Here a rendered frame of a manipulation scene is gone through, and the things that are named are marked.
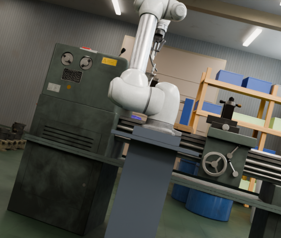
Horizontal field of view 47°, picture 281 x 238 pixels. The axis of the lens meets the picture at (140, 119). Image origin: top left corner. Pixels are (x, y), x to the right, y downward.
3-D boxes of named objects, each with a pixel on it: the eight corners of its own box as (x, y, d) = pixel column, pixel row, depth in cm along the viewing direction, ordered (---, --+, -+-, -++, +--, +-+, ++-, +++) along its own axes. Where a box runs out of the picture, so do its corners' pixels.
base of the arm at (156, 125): (182, 138, 168) (184, 127, 169) (140, 127, 170) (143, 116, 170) (179, 138, 186) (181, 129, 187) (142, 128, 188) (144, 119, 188)
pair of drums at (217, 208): (213, 205, 510) (227, 151, 514) (234, 225, 391) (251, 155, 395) (169, 192, 512) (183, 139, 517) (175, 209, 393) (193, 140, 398)
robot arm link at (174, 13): (186, 5, 206) (166, -2, 204) (193, 2, 188) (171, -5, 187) (180, 26, 209) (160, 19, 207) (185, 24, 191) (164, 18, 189)
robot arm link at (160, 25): (166, 22, 246) (164, 29, 245) (168, 28, 254) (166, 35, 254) (155, 21, 249) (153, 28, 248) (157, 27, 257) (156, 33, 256)
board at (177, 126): (149, 122, 225) (150, 116, 225) (156, 126, 260) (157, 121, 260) (191, 132, 219) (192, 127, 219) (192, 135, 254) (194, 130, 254)
